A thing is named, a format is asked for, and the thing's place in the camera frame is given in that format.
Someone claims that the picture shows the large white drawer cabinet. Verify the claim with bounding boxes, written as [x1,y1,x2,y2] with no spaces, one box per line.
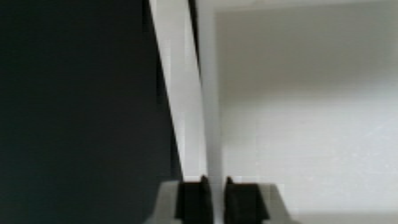
[150,0,398,224]

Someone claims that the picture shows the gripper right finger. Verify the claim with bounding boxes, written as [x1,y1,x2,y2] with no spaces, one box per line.
[225,178,298,224]

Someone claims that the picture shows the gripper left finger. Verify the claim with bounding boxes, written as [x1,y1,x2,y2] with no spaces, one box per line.
[143,176,214,224]

